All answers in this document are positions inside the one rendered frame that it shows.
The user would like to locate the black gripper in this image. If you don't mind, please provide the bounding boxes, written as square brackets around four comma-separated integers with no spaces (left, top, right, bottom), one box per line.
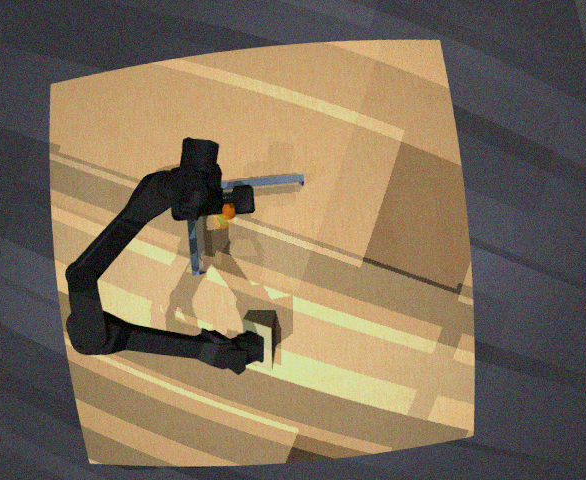
[171,183,255,221]

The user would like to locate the orange ball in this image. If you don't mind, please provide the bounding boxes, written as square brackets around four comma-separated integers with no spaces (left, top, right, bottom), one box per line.
[222,203,236,218]

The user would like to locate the translucent yellow-green ball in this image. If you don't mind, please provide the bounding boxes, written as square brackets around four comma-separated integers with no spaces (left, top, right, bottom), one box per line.
[212,214,233,230]

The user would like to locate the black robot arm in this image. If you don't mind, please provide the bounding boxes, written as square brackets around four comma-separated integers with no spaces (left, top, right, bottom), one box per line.
[65,137,264,375]

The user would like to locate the blue l-shaped wall trim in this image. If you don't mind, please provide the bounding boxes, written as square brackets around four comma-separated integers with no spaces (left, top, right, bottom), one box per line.
[187,174,304,276]

